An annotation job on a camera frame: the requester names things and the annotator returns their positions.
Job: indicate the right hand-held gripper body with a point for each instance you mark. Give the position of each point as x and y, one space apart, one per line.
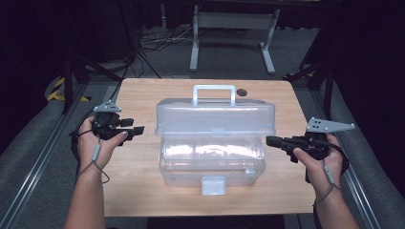
313 143

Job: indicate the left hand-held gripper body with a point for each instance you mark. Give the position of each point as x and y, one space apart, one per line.
106 125

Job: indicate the clear plastic storage box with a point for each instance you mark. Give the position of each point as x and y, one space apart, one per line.
215 140

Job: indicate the person's left hand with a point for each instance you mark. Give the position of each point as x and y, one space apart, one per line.
94 149

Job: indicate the person's right hand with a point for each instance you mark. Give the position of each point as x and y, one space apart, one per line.
323 171

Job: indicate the black tripod stand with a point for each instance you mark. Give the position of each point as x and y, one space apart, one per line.
67 82

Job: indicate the black metal stand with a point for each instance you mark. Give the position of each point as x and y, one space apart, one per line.
328 86

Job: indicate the yellow black hazard tape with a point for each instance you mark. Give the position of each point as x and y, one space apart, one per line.
54 92

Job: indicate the white metal table frame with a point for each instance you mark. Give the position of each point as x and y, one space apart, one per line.
234 20

